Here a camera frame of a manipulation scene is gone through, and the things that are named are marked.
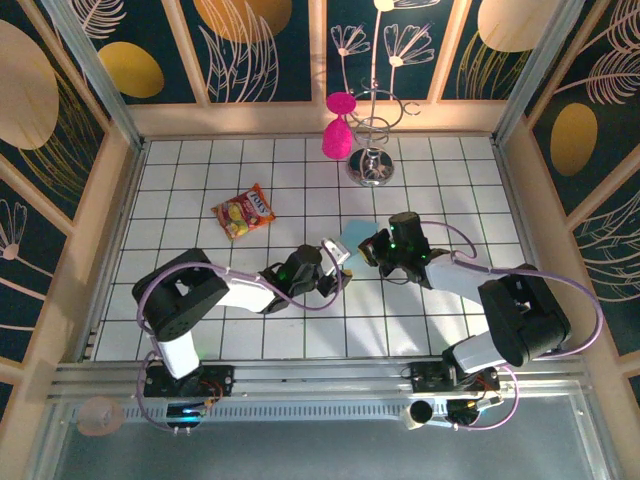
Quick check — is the light blue paper sheet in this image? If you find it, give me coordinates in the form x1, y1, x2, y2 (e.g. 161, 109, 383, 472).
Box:
337, 219, 380, 270

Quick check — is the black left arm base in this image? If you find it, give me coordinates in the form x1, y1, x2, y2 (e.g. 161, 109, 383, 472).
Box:
143, 363, 236, 400

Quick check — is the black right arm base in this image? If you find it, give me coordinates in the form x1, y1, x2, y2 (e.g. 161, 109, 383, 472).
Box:
408, 360, 501, 396

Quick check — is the chrome glass rack stand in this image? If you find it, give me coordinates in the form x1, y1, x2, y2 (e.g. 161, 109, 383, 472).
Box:
345, 78, 422, 189

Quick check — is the red yellow snack bag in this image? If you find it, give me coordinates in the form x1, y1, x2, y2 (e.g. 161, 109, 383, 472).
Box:
210, 182, 277, 243

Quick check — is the pink wine glass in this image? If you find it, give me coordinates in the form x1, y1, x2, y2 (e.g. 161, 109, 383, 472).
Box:
321, 92, 357, 161

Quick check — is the white cup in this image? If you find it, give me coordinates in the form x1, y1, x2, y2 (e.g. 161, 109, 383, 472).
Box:
403, 398, 435, 431

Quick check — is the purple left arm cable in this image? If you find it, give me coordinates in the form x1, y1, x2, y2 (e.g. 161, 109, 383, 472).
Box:
135, 263, 354, 434

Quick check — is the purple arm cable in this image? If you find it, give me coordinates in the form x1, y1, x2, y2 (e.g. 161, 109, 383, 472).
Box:
135, 263, 354, 434
422, 222, 604, 432

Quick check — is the aluminium mounting rail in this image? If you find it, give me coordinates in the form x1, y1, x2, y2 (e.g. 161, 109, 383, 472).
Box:
47, 353, 594, 404

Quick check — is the slotted cable duct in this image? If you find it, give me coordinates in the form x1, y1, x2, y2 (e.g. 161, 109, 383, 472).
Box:
119, 402, 454, 425

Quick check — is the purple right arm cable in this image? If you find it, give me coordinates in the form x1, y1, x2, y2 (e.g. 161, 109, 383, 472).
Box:
422, 222, 604, 432

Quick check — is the dark floral wall panel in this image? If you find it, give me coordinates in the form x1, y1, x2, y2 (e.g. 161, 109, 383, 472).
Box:
192, 0, 314, 105
442, 0, 564, 101
326, 0, 464, 101
52, 0, 197, 105
572, 192, 640, 356
0, 179, 69, 364
529, 0, 640, 216
0, 0, 109, 221

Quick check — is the aluminium frame post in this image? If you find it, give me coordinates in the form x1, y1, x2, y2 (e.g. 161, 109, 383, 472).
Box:
42, 0, 147, 151
491, 0, 586, 147

